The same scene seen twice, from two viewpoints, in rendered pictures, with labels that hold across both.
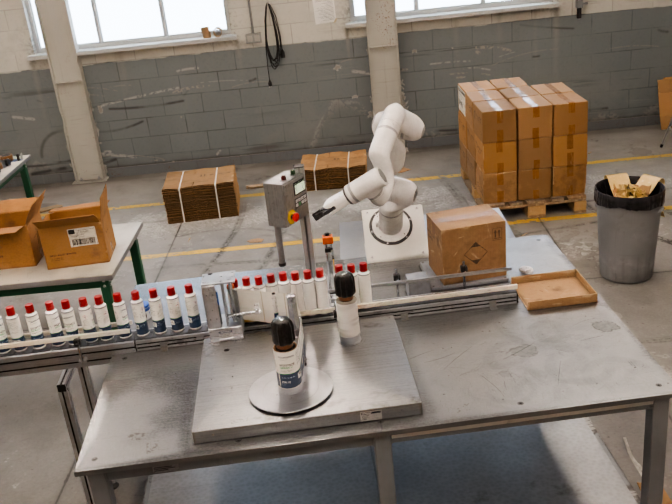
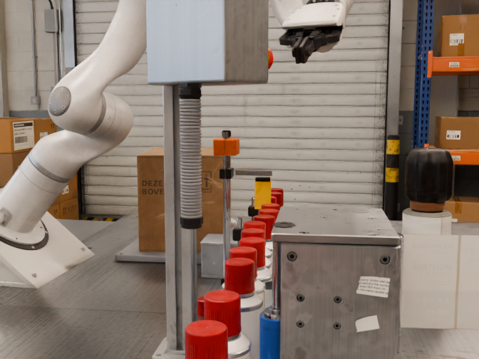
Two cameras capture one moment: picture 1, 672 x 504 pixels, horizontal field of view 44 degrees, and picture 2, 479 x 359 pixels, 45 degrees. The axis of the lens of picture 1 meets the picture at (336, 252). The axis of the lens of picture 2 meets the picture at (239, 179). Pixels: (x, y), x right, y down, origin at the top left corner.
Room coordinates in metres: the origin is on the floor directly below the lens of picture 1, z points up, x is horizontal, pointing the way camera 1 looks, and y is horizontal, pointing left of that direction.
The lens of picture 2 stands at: (3.09, 1.04, 1.25)
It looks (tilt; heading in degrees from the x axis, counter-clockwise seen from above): 7 degrees down; 280
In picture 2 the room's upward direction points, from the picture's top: straight up
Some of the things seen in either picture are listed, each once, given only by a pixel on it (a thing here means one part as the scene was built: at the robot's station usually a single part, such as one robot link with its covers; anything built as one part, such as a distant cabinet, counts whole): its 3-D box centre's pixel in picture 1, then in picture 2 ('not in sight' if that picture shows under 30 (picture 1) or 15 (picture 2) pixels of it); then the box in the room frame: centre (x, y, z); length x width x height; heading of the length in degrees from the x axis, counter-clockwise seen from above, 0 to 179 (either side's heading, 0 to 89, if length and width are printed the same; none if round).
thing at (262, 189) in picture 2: not in sight; (262, 193); (3.23, 0.01, 1.09); 0.03 x 0.01 x 0.06; 2
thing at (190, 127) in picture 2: (279, 243); (190, 156); (3.31, 0.24, 1.18); 0.04 x 0.04 x 0.21
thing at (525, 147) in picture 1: (518, 143); not in sight; (6.79, -1.63, 0.45); 1.20 x 0.84 x 0.89; 0
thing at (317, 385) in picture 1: (290, 389); not in sight; (2.61, 0.22, 0.89); 0.31 x 0.31 x 0.01
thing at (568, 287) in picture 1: (552, 289); not in sight; (3.26, -0.93, 0.85); 0.30 x 0.26 x 0.04; 92
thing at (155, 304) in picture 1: (156, 310); not in sight; (3.18, 0.78, 0.98); 0.05 x 0.05 x 0.20
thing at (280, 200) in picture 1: (287, 199); (207, 21); (3.29, 0.18, 1.38); 0.17 x 0.10 x 0.19; 147
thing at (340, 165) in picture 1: (333, 169); not in sight; (7.69, -0.06, 0.11); 0.65 x 0.54 x 0.22; 85
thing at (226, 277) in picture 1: (218, 278); (331, 222); (3.10, 0.49, 1.14); 0.14 x 0.11 x 0.01; 92
